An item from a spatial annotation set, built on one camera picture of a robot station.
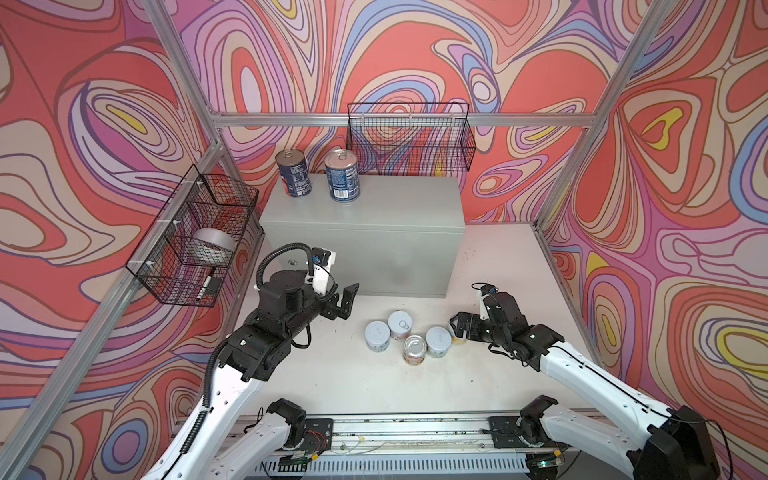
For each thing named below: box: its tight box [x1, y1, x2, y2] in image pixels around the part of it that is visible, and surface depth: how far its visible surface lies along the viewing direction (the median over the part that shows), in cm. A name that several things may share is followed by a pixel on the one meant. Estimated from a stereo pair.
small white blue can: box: [425, 326, 452, 359], surface depth 86 cm
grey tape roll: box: [186, 228, 235, 267], surface depth 74 cm
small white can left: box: [364, 320, 390, 353], surface depth 86 cm
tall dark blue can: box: [275, 149, 313, 198], surface depth 76 cm
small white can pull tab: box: [388, 310, 413, 342], surface depth 88 cm
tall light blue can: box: [324, 148, 361, 202], surface depth 75 cm
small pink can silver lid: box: [402, 335, 427, 366], surface depth 84 cm
